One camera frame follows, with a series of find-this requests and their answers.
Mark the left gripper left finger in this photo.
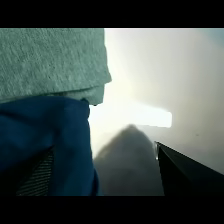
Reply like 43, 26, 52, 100
14, 146, 55, 197

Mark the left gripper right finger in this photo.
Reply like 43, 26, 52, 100
154, 140, 224, 197

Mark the blue garment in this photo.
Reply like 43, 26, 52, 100
0, 95, 101, 197

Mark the pale green garment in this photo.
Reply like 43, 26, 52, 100
0, 28, 113, 107

